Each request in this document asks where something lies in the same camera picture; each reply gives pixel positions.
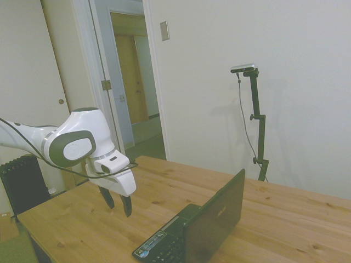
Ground small cardboard box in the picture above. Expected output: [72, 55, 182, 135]
[0, 211, 19, 242]

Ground beige wall switch plate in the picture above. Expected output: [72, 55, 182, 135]
[160, 20, 170, 42]

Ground white closet door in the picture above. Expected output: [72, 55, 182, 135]
[0, 0, 72, 129]

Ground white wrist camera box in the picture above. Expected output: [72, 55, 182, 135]
[93, 150, 130, 175]

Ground black laptop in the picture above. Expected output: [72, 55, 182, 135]
[131, 168, 246, 263]

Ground black radiator heater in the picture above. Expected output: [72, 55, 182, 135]
[0, 156, 52, 217]

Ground grey camera cable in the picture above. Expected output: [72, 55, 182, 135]
[236, 73, 261, 165]

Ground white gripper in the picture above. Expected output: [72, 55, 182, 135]
[84, 158, 137, 218]

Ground black camera stand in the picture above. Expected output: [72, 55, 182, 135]
[242, 68, 270, 182]

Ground wooden hallway door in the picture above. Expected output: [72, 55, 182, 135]
[114, 34, 149, 125]

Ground green upholstered seat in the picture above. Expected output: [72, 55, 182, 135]
[0, 235, 38, 263]

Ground silver camera on stand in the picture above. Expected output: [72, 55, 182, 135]
[230, 63, 257, 74]

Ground open white room door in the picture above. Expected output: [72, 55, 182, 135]
[89, 0, 135, 150]

